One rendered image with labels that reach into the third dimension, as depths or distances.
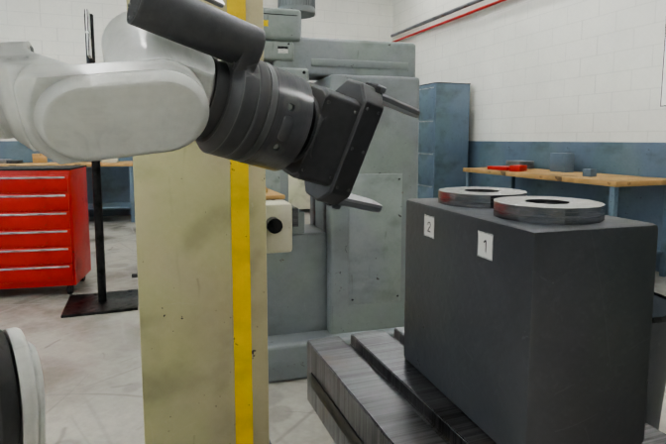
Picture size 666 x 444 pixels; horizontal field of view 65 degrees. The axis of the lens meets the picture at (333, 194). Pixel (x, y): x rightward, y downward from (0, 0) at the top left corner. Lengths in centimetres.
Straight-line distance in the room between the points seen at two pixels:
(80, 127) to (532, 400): 38
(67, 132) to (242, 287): 148
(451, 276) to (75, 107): 35
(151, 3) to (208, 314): 152
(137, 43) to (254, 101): 9
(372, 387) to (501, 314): 18
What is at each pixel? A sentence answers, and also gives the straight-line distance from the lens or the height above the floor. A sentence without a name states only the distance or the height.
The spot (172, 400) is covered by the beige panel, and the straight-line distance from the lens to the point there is 194.
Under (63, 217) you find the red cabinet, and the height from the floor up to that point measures 63.
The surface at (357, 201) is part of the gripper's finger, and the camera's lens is 53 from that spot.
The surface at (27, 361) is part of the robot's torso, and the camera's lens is 57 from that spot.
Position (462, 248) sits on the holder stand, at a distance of 49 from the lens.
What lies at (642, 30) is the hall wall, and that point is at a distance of 594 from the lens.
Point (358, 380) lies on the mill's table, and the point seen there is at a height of 98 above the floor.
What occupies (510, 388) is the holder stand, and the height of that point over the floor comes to 104.
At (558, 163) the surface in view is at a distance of 605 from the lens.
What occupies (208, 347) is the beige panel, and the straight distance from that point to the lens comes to 188.
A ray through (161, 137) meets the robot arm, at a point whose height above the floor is 124.
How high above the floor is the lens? 124
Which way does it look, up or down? 6 degrees down
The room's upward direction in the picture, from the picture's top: straight up
